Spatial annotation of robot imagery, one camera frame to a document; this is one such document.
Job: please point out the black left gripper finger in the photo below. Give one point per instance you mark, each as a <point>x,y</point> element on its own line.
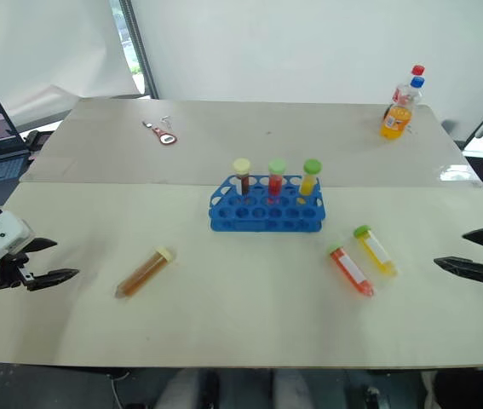
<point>53,278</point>
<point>41,244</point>

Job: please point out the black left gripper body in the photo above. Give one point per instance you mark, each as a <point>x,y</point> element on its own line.
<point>9,269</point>

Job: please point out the green-capped yellow tube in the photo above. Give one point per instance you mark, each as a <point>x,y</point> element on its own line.
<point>309,174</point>
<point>375,251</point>

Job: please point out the cream-capped amber tube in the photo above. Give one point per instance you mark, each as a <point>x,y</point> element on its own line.
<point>145,272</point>

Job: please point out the green-capped orange tube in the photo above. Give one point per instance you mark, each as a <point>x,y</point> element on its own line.
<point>349,269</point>

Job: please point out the blue test tube rack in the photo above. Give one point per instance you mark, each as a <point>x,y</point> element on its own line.
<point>262,213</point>

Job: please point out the green-capped red tube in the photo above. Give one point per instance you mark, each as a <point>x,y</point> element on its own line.
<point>276,174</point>

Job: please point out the cream-capped dark brown tube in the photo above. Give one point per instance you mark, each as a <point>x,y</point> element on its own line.
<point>242,170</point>

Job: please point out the black device beside laptop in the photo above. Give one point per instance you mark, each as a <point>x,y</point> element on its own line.
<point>37,139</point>

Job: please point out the blue-capped orange soda bottle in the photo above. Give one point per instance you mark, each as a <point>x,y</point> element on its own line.
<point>396,121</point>

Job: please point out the red bottle opener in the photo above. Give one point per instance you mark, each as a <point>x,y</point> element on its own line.
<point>163,135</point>

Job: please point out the red-capped clear bottle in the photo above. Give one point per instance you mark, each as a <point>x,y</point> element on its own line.
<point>418,69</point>

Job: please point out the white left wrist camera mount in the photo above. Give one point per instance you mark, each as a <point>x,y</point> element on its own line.
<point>0,234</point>

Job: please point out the grey window frame post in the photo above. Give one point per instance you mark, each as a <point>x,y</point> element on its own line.
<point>137,47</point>

